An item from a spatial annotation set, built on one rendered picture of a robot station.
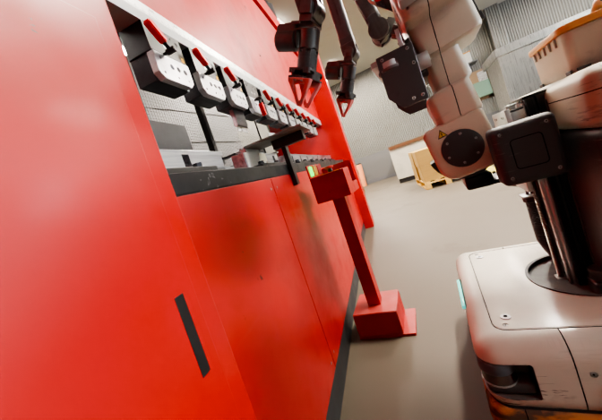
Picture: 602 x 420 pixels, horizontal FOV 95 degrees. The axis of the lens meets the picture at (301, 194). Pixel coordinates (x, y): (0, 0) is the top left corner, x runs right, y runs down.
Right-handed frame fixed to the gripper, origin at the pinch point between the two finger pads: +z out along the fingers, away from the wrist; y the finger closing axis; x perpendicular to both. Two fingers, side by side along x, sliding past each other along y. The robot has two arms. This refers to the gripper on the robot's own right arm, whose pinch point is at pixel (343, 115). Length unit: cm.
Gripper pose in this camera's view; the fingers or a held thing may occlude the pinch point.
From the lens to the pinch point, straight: 126.4
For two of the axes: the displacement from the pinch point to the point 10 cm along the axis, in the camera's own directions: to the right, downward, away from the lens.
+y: -4.1, 1.8, -8.9
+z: -1.0, 9.7, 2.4
